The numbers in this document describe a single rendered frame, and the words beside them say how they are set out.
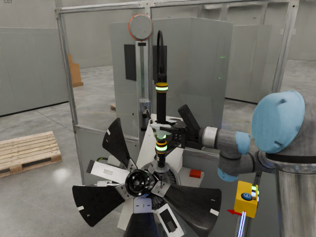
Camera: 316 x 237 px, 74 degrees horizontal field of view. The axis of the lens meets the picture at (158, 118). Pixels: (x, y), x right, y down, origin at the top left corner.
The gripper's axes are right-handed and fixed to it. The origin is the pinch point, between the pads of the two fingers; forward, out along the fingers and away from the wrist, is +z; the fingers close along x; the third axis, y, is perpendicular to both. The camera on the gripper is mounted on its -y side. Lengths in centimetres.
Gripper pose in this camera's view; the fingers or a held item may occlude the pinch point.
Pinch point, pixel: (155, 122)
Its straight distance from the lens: 83.7
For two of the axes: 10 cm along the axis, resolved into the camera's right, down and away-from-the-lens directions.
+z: -9.1, -1.5, 3.9
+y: 0.0, 9.3, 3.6
